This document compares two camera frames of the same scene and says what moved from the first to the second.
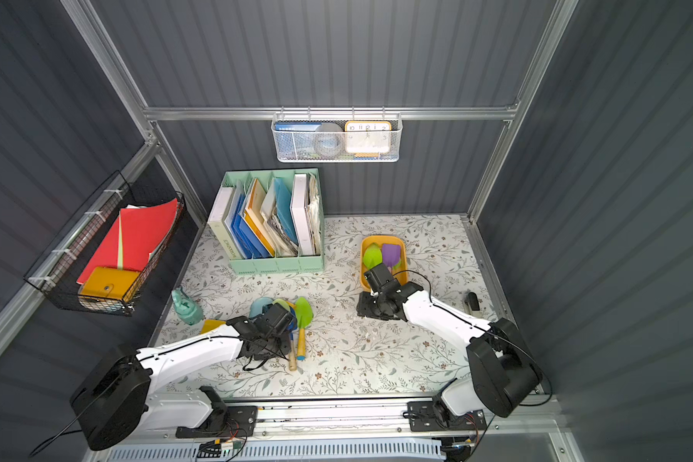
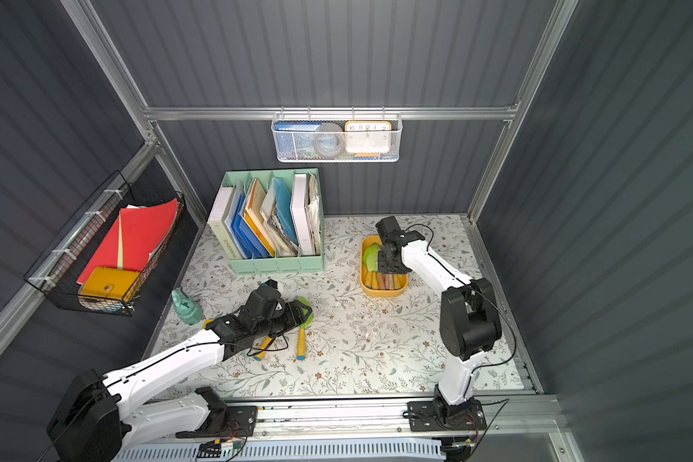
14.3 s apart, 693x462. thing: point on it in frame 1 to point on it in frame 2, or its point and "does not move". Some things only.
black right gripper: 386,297 to 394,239
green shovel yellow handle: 372,255 does not move
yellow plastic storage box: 400,272 does not move
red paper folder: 134,234 does not move
